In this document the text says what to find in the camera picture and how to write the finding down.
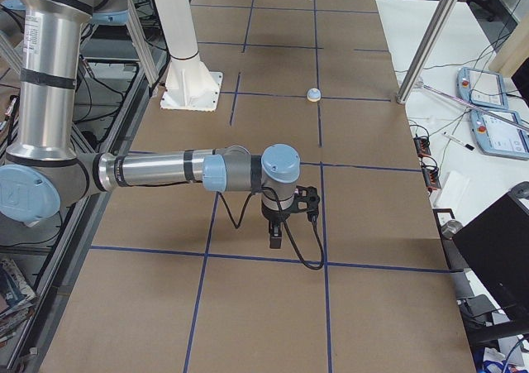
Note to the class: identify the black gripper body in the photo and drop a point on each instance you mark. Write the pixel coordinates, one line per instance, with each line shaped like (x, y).
(270, 215)

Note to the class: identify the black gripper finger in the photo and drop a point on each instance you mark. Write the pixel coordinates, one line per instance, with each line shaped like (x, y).
(275, 234)

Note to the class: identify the white blue desk bell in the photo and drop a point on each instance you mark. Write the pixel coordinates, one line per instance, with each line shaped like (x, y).
(314, 95)

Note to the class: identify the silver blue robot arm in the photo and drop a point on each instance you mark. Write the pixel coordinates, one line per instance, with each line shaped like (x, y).
(43, 173)

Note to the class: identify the orange black adapter upper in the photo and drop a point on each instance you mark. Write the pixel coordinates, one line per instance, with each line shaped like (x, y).
(422, 145)

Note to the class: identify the orange black adapter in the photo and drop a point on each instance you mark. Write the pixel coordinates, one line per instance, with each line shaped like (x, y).
(431, 177)
(422, 145)

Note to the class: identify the orange black adapter lower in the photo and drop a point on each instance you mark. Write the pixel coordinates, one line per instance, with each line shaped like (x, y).
(431, 177)

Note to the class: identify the grey metal cylinder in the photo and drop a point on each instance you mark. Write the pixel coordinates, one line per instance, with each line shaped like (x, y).
(450, 228)

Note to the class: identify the white foam block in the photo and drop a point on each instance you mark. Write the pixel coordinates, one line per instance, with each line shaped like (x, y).
(452, 191)

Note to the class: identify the black marker pen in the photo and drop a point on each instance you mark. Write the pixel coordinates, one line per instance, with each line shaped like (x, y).
(458, 142)

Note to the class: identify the upper teach pendant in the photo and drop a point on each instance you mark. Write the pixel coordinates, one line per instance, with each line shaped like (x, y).
(482, 88)

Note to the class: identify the teach pendant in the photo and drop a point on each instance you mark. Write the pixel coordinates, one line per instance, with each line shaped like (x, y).
(496, 137)
(482, 88)

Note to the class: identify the black computer monitor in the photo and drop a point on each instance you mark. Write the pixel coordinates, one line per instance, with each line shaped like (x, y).
(495, 247)

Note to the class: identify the silver metal rod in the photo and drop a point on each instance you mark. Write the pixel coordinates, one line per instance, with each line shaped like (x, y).
(420, 85)

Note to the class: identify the lower teach pendant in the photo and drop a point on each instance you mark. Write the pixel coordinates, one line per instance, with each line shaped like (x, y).
(496, 137)

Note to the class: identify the stack of magazines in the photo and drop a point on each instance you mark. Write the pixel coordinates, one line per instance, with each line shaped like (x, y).
(17, 299)

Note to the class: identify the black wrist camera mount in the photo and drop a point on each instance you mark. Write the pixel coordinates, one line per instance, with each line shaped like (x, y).
(306, 200)

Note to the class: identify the aluminium frame post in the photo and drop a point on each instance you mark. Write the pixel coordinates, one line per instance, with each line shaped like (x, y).
(438, 20)

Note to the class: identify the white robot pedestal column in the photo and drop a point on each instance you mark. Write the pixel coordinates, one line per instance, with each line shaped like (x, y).
(189, 84)

